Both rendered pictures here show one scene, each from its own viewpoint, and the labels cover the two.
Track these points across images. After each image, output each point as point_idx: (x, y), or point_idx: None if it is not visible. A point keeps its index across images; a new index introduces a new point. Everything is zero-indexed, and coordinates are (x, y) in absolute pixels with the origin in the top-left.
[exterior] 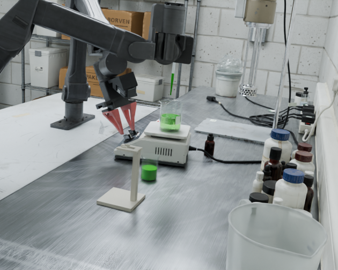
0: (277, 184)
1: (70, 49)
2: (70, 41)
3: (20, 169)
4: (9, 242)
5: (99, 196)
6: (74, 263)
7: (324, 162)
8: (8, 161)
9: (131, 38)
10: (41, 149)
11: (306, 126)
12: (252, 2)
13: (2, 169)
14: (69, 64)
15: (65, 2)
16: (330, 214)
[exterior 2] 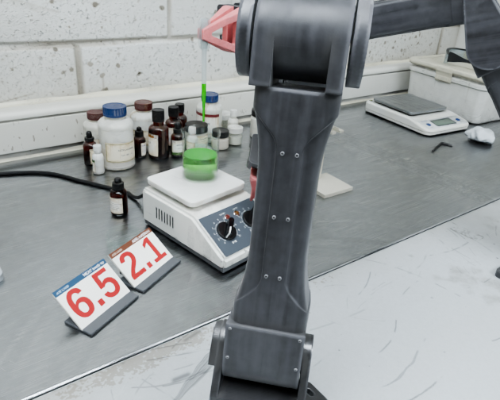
0: (219, 108)
1: (313, 212)
2: (317, 180)
3: (431, 261)
4: (436, 181)
5: (344, 196)
6: (391, 160)
7: (132, 102)
8: (451, 285)
9: None
10: (392, 307)
11: None
12: None
13: (457, 267)
14: (306, 263)
15: (371, 17)
16: (236, 89)
